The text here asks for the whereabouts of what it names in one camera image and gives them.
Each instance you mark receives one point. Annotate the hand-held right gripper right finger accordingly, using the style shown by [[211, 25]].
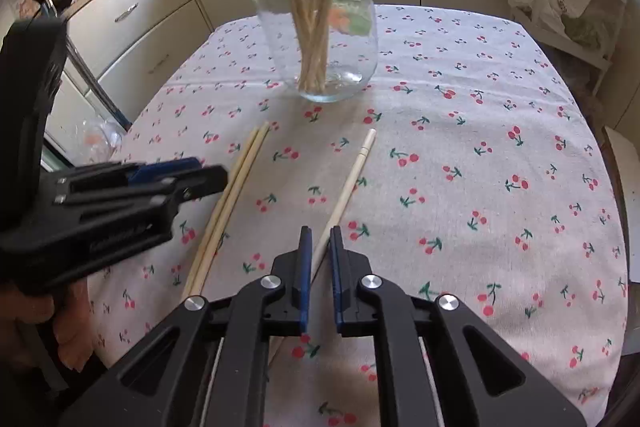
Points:
[[336, 277]]

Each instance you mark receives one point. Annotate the cherry print tablecloth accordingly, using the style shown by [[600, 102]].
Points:
[[475, 207]]

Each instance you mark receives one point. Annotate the wooden chopstick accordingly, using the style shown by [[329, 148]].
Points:
[[213, 232], [223, 232]]

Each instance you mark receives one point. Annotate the white shelf rack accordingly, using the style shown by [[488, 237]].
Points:
[[600, 63]]

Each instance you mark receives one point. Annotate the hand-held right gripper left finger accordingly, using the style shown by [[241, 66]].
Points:
[[303, 277]]

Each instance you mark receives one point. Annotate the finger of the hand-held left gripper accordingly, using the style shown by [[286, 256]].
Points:
[[200, 184], [165, 169]]

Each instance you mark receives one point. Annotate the clear glass jar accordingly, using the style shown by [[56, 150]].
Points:
[[357, 67]]

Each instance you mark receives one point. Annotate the cream drawer cabinet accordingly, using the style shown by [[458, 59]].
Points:
[[140, 37]]

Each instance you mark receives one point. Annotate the person's left hand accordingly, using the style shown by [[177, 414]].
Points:
[[75, 337]]

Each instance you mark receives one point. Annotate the pale ridged chopstick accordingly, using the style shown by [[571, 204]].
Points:
[[352, 177]]

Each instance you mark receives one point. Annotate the green vegetable bag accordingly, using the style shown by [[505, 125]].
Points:
[[587, 29]]

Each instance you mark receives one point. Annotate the metal pole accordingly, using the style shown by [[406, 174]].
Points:
[[95, 84]]

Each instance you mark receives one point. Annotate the clear plastic bag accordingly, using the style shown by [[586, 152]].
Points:
[[100, 139]]

